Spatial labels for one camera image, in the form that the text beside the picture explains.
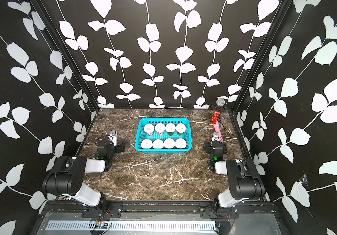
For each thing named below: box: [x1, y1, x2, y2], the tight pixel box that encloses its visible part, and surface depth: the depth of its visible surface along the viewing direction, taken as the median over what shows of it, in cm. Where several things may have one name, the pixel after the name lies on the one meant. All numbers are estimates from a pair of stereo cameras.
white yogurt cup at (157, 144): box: [152, 139, 164, 149], surface depth 93 cm
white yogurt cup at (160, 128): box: [155, 122, 166, 133], surface depth 103 cm
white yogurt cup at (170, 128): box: [166, 122, 176, 133], surface depth 103 cm
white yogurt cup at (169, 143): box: [163, 138, 175, 149], surface depth 95 cm
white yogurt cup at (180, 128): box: [175, 123, 187, 134], surface depth 103 cm
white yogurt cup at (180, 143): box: [174, 138, 188, 149], surface depth 95 cm
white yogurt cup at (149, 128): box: [143, 123, 155, 136], surface depth 103 cm
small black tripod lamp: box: [202, 97, 228, 131], surface depth 91 cm
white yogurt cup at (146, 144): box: [141, 139, 153, 149], surface depth 94 cm
